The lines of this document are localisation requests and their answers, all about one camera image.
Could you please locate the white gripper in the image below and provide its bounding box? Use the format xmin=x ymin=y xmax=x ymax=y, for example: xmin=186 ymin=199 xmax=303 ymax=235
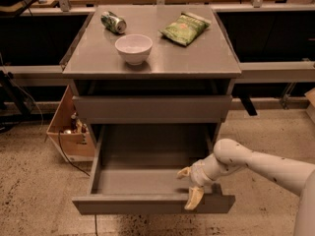
xmin=176 ymin=158 xmax=218 ymax=210

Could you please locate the grey drawer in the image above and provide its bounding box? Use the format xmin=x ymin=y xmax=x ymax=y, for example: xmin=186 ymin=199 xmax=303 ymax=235
xmin=73 ymin=95 xmax=231 ymax=124
xmin=71 ymin=124 xmax=236 ymax=215

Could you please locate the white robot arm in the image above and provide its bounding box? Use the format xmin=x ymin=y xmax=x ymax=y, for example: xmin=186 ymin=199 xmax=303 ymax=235
xmin=177 ymin=139 xmax=315 ymax=236

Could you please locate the grey drawer cabinet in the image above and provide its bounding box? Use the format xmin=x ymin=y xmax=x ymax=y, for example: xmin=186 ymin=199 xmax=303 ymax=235
xmin=63 ymin=5 xmax=241 ymax=139

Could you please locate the grey top drawer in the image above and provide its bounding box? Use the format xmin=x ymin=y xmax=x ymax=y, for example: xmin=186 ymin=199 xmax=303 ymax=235
xmin=73 ymin=95 xmax=231 ymax=124

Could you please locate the wooden box with items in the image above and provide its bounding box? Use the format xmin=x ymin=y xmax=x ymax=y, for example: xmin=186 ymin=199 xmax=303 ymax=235
xmin=46 ymin=87 xmax=95 ymax=162

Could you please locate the white ceramic bowl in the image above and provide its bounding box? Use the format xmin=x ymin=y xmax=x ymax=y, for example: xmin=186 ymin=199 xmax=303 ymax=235
xmin=115 ymin=34 xmax=153 ymax=65

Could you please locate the green chip bag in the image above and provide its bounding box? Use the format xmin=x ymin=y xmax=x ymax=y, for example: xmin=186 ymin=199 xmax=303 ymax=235
xmin=159 ymin=12 xmax=212 ymax=46

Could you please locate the green soda can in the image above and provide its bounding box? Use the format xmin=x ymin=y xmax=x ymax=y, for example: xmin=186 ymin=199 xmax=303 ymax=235
xmin=100 ymin=11 xmax=127 ymax=34

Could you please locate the black floor cable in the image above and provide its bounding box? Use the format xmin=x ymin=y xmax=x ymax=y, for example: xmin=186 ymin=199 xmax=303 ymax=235
xmin=57 ymin=129 xmax=99 ymax=236

